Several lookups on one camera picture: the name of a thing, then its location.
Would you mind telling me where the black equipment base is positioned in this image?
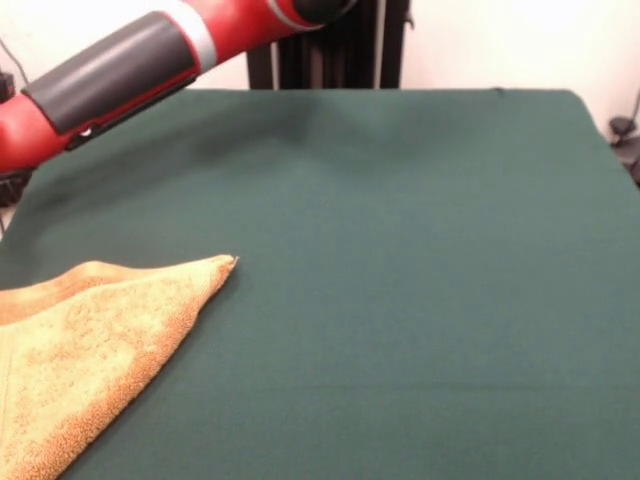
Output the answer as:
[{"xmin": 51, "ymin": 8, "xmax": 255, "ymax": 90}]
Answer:
[{"xmin": 619, "ymin": 144, "xmax": 640, "ymax": 190}]

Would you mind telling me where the orange terry towel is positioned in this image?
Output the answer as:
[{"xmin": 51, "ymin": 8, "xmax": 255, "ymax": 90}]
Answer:
[{"xmin": 0, "ymin": 253, "xmax": 240, "ymax": 480}]

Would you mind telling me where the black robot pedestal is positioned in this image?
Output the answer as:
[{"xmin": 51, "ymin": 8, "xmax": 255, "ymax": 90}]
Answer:
[{"xmin": 244, "ymin": 0, "xmax": 416, "ymax": 91}]

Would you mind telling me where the dark green table cloth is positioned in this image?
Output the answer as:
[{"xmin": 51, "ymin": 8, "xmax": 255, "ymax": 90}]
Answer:
[{"xmin": 0, "ymin": 88, "xmax": 640, "ymax": 480}]

